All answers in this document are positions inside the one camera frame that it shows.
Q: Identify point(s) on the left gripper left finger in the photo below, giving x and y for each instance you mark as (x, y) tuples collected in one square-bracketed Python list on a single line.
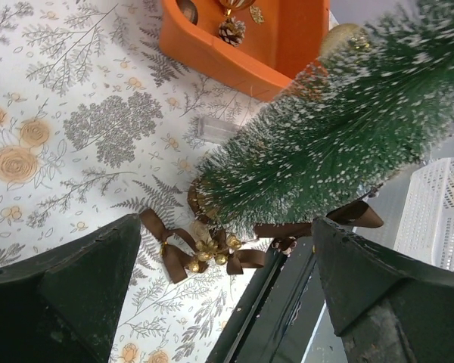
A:
[(64, 305)]

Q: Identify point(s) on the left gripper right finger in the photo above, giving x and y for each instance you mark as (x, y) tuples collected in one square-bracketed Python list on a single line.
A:
[(385, 306)]

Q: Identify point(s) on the brown leaf decoration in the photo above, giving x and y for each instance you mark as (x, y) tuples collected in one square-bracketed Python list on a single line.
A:
[(181, 253)]

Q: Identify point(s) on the small green christmas tree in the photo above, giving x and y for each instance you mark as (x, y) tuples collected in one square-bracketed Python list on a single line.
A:
[(375, 105)]

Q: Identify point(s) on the orange plastic bin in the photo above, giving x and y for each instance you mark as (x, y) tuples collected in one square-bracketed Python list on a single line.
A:
[(271, 54)]

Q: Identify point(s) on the gold glitter ball ornament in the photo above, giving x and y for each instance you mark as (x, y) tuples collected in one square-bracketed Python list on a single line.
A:
[(341, 35)]

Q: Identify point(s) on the white plastic container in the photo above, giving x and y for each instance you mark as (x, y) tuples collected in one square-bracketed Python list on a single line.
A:
[(426, 230)]

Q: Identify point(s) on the frosted pine cone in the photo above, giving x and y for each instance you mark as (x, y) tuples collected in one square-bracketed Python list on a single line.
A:
[(284, 245), (232, 31)]

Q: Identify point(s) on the floral patterned table mat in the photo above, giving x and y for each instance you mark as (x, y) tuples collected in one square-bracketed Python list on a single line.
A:
[(95, 122)]

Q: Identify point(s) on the small clear plastic piece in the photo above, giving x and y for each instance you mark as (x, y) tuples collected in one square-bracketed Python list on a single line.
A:
[(210, 127)]

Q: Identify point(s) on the gold leaf sequin ornament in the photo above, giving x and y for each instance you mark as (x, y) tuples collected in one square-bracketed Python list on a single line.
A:
[(256, 14)]

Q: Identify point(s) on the gold striped bauble ornament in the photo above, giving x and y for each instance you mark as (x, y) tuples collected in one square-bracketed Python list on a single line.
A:
[(230, 6)]

